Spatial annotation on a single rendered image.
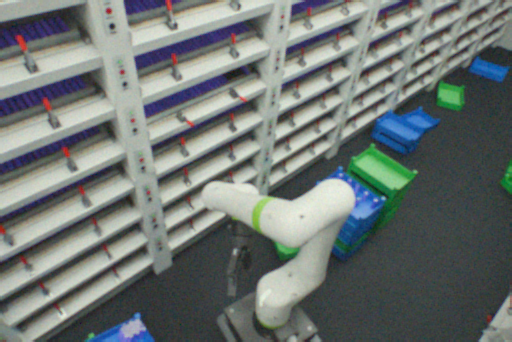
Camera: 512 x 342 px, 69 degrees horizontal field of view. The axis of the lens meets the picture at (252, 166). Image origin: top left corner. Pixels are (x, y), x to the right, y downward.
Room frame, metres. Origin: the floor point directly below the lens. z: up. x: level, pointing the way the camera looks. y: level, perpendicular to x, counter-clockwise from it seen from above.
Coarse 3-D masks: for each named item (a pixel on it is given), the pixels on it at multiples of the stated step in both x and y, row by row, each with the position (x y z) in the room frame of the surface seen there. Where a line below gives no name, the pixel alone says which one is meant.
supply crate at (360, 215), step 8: (336, 176) 1.46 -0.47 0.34; (344, 176) 1.44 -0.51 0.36; (352, 184) 1.40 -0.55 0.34; (360, 184) 1.37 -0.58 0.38; (360, 192) 1.36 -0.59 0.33; (368, 192) 1.33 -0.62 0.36; (360, 200) 1.30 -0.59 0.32; (368, 200) 1.31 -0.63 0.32; (384, 200) 1.25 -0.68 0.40; (360, 208) 1.25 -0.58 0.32; (368, 208) 1.25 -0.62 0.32; (376, 208) 1.21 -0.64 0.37; (352, 216) 1.16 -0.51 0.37; (360, 216) 1.14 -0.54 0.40; (368, 216) 1.17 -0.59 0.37; (360, 224) 1.12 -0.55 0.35
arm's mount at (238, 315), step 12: (240, 300) 0.68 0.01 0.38; (252, 300) 0.68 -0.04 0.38; (228, 312) 0.62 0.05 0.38; (240, 312) 0.63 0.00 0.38; (252, 312) 0.63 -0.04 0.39; (300, 312) 0.64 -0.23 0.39; (228, 324) 0.61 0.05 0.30; (240, 324) 0.58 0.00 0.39; (252, 324) 0.58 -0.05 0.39; (300, 324) 0.60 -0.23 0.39; (312, 324) 0.60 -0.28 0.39; (240, 336) 0.54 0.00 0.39; (252, 336) 0.54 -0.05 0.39; (300, 336) 0.55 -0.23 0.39; (312, 336) 0.57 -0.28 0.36
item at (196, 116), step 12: (252, 72) 1.50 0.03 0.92; (264, 72) 1.47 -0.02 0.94; (252, 84) 1.44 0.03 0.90; (264, 84) 1.46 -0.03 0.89; (228, 96) 1.34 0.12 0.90; (252, 96) 1.41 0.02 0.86; (168, 108) 1.19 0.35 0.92; (192, 108) 1.22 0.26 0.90; (204, 108) 1.24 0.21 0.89; (216, 108) 1.26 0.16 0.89; (228, 108) 1.31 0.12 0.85; (192, 120) 1.17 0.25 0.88; (156, 132) 1.07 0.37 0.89; (168, 132) 1.09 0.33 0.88
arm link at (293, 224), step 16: (256, 208) 0.68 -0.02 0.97; (272, 208) 0.65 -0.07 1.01; (288, 208) 0.63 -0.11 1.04; (304, 208) 0.63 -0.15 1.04; (256, 224) 0.64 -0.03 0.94; (272, 224) 0.60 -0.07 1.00; (288, 224) 0.59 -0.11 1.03; (304, 224) 0.59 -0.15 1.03; (320, 224) 0.61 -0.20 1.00; (288, 240) 0.56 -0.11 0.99; (304, 240) 0.57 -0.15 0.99
